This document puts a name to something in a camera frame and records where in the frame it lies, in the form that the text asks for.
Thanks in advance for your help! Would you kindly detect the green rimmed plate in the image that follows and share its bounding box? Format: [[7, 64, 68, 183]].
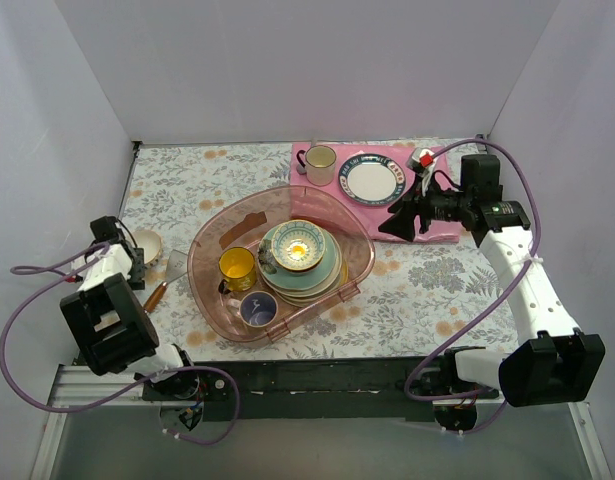
[[256, 219, 340, 292]]

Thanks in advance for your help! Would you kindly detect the pink cream floral plate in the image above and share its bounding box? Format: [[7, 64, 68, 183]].
[[258, 246, 343, 297]]

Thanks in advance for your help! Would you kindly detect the teal yellow patterned bowl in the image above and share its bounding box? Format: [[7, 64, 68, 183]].
[[271, 219, 326, 272]]

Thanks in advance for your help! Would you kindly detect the pink transparent plastic bin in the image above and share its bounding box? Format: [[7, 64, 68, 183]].
[[188, 186, 375, 346]]

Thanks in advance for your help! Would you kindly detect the yellow mug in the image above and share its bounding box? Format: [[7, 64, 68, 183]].
[[218, 247, 257, 295]]

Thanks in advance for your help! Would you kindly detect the cream yellow floral plate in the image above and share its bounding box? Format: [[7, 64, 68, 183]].
[[277, 262, 348, 307]]

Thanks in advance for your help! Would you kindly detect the pink mug purple inside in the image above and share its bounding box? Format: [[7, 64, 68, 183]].
[[226, 291, 279, 328]]

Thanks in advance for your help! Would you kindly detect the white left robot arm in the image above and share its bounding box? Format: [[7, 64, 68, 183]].
[[60, 216, 200, 400]]

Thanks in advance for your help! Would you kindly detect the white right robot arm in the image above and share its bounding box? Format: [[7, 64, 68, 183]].
[[380, 151, 605, 407]]

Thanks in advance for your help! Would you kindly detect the blue rimmed white plate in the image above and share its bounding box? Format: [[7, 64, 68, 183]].
[[338, 154, 407, 207]]

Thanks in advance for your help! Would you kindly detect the white gold rimmed bowl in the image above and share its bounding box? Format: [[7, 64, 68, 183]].
[[133, 230, 163, 267]]

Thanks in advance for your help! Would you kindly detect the floral tablecloth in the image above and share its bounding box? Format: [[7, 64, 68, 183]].
[[122, 143, 517, 361]]

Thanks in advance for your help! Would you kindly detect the cream enamel mug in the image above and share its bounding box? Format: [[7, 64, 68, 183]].
[[296, 145, 337, 186]]

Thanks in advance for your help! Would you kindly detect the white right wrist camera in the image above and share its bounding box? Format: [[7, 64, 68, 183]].
[[405, 147, 442, 200]]

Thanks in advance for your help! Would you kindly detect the wooden handled spatula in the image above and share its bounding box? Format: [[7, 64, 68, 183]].
[[144, 250, 188, 313]]

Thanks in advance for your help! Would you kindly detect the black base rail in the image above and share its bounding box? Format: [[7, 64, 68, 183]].
[[74, 349, 558, 424]]

